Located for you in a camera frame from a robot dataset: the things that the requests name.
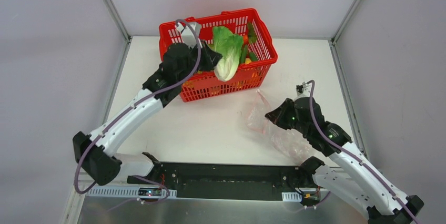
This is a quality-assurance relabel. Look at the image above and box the green napa cabbage toy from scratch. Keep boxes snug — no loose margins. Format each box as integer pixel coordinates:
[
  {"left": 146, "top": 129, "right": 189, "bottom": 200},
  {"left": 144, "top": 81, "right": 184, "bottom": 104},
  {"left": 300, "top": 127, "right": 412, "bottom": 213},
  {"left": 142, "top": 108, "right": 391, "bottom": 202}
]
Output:
[{"left": 212, "top": 26, "right": 244, "bottom": 82}]

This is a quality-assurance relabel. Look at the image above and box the clear zip top bag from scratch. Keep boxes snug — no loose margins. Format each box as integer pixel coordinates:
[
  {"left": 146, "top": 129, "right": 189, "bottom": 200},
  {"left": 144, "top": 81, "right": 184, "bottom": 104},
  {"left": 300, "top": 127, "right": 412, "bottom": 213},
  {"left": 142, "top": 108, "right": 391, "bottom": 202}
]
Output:
[{"left": 245, "top": 89, "right": 316, "bottom": 165}]

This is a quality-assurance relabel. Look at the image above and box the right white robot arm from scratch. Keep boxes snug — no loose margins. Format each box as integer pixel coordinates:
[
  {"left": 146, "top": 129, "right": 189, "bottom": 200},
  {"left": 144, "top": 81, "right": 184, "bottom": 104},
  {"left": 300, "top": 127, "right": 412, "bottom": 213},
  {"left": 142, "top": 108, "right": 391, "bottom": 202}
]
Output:
[{"left": 265, "top": 97, "right": 424, "bottom": 223}]

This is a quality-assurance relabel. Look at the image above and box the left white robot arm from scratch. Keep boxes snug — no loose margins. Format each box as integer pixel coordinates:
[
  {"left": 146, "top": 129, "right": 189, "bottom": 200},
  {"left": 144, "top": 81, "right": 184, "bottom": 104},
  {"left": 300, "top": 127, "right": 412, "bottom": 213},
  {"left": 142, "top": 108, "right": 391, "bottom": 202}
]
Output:
[{"left": 73, "top": 43, "right": 222, "bottom": 186}]

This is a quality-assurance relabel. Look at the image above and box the green cucumber toy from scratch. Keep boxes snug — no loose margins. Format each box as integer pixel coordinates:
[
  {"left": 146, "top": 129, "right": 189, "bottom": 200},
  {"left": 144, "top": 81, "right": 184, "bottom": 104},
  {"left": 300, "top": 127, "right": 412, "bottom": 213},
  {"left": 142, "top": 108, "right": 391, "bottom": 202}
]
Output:
[{"left": 239, "top": 44, "right": 249, "bottom": 65}]

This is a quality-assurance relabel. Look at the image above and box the orange carrot toy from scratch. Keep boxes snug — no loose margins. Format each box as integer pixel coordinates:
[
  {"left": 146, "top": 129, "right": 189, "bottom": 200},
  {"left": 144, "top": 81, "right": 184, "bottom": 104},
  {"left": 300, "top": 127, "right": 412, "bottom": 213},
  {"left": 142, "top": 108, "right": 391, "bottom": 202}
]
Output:
[{"left": 242, "top": 34, "right": 249, "bottom": 45}]

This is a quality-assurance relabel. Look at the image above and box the red plastic shopping basket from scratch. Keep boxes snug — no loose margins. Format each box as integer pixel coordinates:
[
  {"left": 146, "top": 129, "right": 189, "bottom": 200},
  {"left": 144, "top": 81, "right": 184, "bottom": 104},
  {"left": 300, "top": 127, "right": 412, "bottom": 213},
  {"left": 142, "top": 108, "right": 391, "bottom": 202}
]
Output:
[{"left": 180, "top": 8, "right": 278, "bottom": 102}]

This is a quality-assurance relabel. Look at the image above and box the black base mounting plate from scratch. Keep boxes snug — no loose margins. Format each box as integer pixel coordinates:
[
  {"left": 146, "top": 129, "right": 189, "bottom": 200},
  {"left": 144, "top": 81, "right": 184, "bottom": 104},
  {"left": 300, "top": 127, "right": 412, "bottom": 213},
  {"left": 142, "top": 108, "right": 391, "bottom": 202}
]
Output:
[{"left": 127, "top": 153, "right": 322, "bottom": 205}]

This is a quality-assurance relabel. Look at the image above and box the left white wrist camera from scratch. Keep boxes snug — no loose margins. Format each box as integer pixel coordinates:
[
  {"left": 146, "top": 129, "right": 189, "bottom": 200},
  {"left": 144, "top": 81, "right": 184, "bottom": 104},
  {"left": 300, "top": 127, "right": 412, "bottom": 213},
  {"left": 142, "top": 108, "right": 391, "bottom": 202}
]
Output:
[{"left": 175, "top": 22, "right": 201, "bottom": 47}]

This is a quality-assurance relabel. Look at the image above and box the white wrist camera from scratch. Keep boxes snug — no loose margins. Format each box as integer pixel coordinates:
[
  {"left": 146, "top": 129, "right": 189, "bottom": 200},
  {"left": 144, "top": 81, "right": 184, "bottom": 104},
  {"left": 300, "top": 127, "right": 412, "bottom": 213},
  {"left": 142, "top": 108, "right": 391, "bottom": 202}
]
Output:
[
  {"left": 294, "top": 83, "right": 311, "bottom": 100},
  {"left": 175, "top": 22, "right": 201, "bottom": 47}
]

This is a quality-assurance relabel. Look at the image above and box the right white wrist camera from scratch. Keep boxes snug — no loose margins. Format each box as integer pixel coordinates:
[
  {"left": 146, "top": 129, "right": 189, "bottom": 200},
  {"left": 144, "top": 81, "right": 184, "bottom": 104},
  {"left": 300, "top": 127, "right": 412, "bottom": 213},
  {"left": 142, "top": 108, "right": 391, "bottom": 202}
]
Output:
[{"left": 294, "top": 83, "right": 311, "bottom": 100}]

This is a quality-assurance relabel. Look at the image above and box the left aluminium frame post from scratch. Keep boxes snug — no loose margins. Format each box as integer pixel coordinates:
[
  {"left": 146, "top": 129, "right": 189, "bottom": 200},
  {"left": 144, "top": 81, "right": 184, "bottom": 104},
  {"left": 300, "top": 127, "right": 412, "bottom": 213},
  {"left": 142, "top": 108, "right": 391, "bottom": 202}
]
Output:
[{"left": 103, "top": 0, "right": 131, "bottom": 43}]

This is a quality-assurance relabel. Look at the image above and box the aluminium frame post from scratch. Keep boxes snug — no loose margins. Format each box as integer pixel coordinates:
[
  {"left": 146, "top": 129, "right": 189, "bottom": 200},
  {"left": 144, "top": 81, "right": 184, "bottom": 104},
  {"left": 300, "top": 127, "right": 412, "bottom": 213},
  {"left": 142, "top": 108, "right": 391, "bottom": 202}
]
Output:
[
  {"left": 331, "top": 0, "right": 362, "bottom": 44},
  {"left": 103, "top": 0, "right": 131, "bottom": 43}
]

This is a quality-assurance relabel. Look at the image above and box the right aluminium frame post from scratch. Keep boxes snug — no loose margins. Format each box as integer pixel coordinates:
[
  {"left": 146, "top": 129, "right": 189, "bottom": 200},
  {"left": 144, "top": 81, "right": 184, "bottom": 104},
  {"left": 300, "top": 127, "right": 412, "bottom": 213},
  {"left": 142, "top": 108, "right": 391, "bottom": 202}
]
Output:
[{"left": 331, "top": 0, "right": 362, "bottom": 44}]

